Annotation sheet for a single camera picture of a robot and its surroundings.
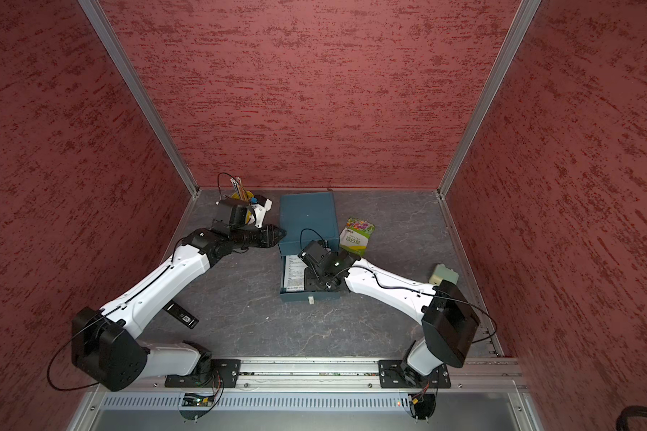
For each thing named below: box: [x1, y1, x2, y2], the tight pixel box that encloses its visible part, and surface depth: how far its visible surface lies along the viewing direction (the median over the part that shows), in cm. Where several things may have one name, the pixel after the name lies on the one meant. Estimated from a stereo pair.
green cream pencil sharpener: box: [428, 263, 460, 286], surface depth 92 cm
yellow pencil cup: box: [233, 190, 255, 202], surface depth 105 cm
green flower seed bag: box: [338, 217, 376, 257], surface depth 108 cm
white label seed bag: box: [284, 255, 309, 292], surface depth 87 cm
